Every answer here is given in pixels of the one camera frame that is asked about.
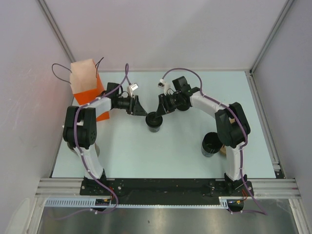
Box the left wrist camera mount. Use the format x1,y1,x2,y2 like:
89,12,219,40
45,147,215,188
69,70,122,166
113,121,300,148
127,83,138,97

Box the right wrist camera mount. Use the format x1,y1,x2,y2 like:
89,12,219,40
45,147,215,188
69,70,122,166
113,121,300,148
158,79,174,95

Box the grey slotted cable duct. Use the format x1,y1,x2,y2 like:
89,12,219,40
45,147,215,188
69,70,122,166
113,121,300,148
45,198,228,209

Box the grey straw holder cup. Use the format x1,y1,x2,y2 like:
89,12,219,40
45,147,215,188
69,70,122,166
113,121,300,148
67,142,100,157

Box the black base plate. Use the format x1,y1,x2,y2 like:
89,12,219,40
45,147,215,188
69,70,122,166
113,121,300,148
79,178,254,206

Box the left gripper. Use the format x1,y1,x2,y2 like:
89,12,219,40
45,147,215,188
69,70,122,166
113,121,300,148
115,95,148,117

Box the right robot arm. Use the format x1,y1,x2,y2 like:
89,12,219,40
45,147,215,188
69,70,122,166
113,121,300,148
155,77,251,195

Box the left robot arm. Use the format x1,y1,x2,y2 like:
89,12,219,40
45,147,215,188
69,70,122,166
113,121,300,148
63,82,147,195

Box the purple cable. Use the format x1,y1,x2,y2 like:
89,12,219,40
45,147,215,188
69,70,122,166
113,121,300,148
158,67,268,215
53,63,137,220

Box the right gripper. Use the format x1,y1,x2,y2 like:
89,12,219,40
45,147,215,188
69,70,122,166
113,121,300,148
156,93,182,118

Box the black coffee cup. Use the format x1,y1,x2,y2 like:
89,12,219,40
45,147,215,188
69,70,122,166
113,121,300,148
201,132,223,157

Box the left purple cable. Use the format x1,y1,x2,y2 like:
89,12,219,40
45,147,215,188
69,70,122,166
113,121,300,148
53,63,137,220

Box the black ribbed cup stack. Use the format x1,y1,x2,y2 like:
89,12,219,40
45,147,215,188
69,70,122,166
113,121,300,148
176,104,190,111

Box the black cup lid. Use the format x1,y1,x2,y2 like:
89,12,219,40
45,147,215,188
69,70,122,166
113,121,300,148
145,112,163,128

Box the orange paper bag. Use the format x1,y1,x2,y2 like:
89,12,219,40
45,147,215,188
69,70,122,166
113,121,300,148
52,57,110,122

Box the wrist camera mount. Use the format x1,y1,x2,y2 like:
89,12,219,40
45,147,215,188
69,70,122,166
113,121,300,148
127,83,138,97
158,79,174,95

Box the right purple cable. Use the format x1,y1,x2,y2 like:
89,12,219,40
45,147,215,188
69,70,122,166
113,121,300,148
158,67,268,215

